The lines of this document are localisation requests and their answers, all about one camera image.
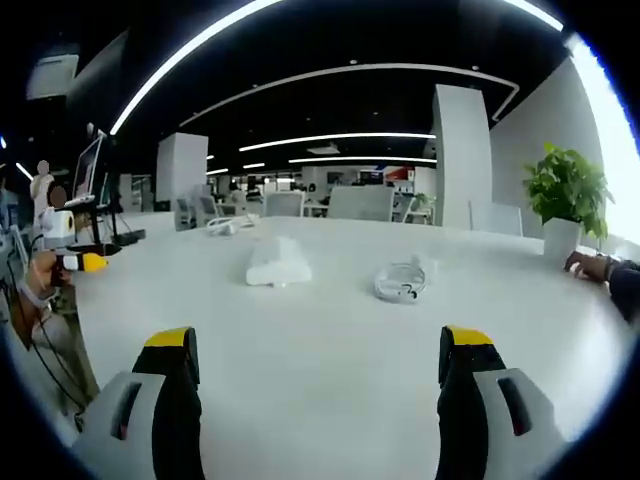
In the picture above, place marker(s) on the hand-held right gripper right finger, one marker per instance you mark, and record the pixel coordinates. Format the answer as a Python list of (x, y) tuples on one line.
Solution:
[(465, 415)]

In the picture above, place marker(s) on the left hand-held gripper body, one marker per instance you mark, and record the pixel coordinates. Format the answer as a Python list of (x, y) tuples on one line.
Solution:
[(59, 227)]

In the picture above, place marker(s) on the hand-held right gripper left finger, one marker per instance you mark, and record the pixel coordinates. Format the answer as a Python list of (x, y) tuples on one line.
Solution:
[(170, 415)]

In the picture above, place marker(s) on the white power strip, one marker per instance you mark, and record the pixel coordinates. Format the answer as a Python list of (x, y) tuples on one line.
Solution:
[(277, 265)]

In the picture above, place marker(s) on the white desk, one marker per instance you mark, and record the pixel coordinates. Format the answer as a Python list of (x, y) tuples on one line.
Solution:
[(320, 350)]

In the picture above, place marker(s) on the person's left hand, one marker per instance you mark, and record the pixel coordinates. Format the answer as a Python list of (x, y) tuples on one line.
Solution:
[(45, 272)]

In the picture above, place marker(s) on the monitor on black stand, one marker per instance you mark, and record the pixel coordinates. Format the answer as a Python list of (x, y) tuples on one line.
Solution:
[(89, 167)]

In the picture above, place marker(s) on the white office chair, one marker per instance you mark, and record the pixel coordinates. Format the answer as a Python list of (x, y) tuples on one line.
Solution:
[(496, 220)]

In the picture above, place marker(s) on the white plant pot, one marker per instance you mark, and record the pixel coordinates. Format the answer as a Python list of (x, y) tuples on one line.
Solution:
[(562, 242)]

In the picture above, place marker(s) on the green potted plant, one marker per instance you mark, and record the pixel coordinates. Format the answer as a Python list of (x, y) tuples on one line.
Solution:
[(567, 185)]

